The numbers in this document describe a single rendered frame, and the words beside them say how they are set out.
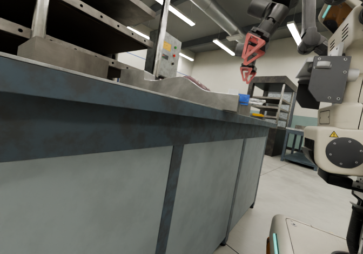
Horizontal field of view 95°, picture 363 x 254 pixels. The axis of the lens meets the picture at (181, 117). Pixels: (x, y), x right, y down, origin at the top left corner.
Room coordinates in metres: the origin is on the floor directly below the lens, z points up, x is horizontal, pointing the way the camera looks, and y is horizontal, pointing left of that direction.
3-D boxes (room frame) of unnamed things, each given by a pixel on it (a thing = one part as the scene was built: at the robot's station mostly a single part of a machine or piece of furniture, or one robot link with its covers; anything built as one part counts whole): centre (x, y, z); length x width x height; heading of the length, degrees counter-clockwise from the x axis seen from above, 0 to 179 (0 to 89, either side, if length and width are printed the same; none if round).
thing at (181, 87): (0.76, 0.01, 0.85); 0.50 x 0.26 x 0.11; 69
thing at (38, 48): (0.45, 0.34, 0.83); 0.20 x 0.15 x 0.07; 52
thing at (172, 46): (1.69, 0.28, 0.73); 0.30 x 0.22 x 1.47; 142
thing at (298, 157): (4.28, -3.35, 0.46); 1.90 x 0.70 x 0.92; 135
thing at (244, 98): (0.62, -0.23, 0.85); 0.13 x 0.05 x 0.05; 69
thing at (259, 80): (5.04, -2.62, 1.03); 1.54 x 0.94 x 2.06; 135
